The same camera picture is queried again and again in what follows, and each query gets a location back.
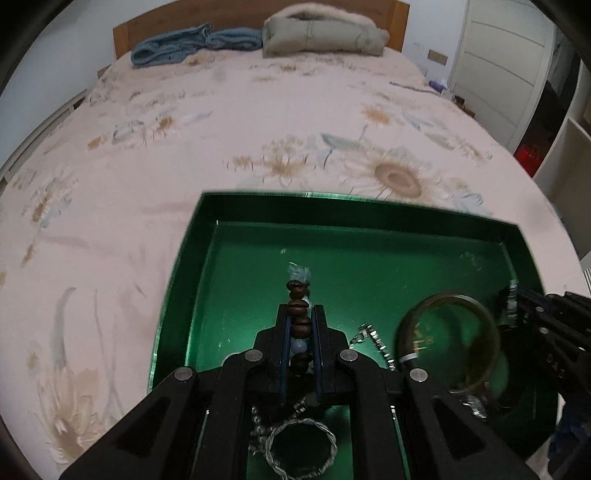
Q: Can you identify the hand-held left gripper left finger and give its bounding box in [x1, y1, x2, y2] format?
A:
[59, 304, 293, 480]

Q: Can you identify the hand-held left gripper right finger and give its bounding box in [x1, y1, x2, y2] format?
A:
[312, 305, 541, 480]

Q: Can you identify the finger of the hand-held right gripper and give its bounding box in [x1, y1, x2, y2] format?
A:
[496, 300, 591, 400]
[515, 290, 591, 337]

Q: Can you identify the dark bead bracelet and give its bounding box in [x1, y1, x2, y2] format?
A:
[286, 263, 315, 377]

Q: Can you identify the brown bangle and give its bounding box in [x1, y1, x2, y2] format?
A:
[396, 292, 502, 398]

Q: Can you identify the silver bead necklace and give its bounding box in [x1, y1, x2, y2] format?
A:
[248, 322, 394, 462]

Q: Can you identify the twisted silver hoop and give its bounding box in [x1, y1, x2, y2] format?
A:
[264, 416, 339, 479]
[462, 392, 491, 418]

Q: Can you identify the green tray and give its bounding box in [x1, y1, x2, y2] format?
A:
[147, 189, 561, 480]

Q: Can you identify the person's right forearm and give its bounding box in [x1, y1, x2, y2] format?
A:
[549, 401, 591, 480]

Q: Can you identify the red canister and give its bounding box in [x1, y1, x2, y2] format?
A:
[514, 143, 548, 177]

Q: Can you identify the wooden nightstand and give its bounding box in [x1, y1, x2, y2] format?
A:
[452, 94, 476, 119]

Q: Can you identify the white wardrobe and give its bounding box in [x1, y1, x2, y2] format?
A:
[450, 0, 591, 222]

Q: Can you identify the small blue folded towel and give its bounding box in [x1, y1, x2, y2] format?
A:
[205, 28, 265, 52]

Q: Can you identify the grey fur-trimmed coat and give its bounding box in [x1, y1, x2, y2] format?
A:
[262, 4, 390, 57]

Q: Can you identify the white slatted panel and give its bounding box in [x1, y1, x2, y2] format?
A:
[0, 89, 89, 186]

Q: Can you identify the large blue folded blanket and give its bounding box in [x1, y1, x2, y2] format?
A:
[130, 25, 214, 69]

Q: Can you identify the wooden headboard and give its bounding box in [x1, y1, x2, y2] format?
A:
[113, 0, 411, 60]

